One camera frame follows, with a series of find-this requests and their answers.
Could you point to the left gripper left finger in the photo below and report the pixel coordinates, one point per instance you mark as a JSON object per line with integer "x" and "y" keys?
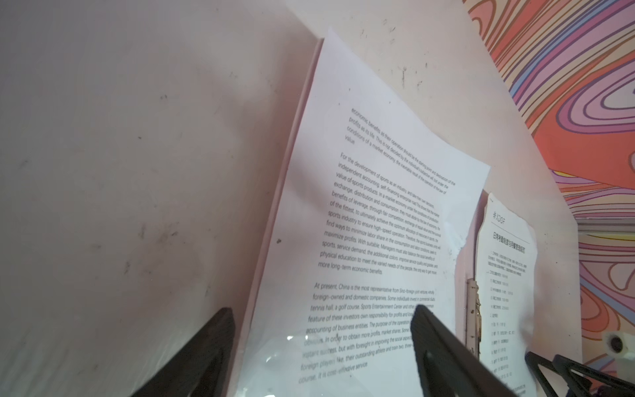
{"x": 200, "y": 367}

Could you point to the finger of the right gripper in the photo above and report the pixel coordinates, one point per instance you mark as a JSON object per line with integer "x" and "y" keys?
{"x": 585, "y": 381}
{"x": 536, "y": 364}

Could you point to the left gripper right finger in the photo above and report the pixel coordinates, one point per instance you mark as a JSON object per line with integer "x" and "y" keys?
{"x": 445, "y": 366}

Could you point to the pink folder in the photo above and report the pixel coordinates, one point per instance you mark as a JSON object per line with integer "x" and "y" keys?
{"x": 464, "y": 268}

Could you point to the printed paper sheet bottom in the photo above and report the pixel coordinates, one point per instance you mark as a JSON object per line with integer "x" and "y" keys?
{"x": 506, "y": 256}

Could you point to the printed paper sheet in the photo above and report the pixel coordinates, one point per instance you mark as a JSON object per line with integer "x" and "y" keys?
{"x": 357, "y": 238}
{"x": 506, "y": 256}

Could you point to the printed paper sheet top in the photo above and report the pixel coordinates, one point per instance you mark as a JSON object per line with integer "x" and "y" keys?
{"x": 357, "y": 238}

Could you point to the metal folder clip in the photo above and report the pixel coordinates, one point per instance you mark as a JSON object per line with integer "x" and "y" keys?
{"x": 473, "y": 318}

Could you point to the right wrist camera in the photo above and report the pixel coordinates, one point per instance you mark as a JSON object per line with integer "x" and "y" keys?
{"x": 619, "y": 345}

